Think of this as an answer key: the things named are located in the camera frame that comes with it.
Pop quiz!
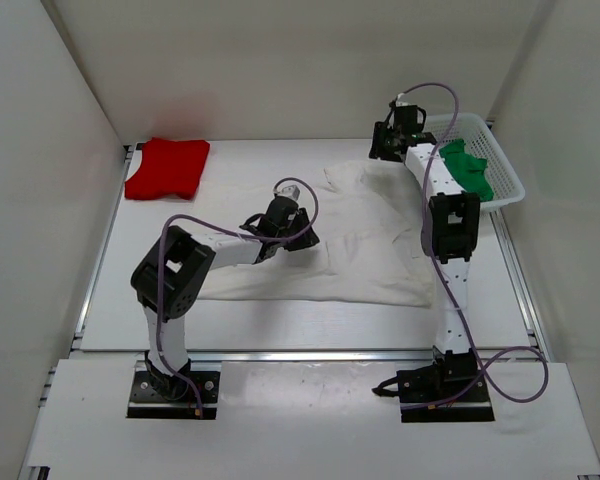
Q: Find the green t shirt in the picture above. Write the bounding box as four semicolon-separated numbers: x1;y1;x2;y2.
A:
440;139;494;202

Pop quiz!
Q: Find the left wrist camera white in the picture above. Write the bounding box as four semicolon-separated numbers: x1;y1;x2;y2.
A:
273;184;300;203

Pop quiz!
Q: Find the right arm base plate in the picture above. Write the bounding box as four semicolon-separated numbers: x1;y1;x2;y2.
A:
372;353;495;423

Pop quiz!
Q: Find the purple cable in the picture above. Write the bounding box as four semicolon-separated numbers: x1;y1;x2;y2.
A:
392;82;550;414
154;177;320;416

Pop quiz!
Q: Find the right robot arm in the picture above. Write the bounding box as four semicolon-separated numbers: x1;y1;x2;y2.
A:
369;100;480;409

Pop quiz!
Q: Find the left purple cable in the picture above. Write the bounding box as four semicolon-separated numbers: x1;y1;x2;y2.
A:
154;177;320;416

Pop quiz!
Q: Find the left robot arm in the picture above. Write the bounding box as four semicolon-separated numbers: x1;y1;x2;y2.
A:
130;185;319;407

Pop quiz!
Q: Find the red t shirt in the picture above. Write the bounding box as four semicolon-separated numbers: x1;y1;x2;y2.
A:
124;138;211;201

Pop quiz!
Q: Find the white t shirt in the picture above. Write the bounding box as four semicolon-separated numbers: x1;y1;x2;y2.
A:
200;160;434;307

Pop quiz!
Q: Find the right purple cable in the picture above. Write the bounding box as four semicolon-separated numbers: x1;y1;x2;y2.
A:
392;82;550;414

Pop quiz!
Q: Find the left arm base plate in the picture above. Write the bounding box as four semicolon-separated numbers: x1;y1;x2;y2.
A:
126;361;221;421

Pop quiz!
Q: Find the white plastic basket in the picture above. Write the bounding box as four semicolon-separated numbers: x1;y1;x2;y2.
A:
424;113;525;212

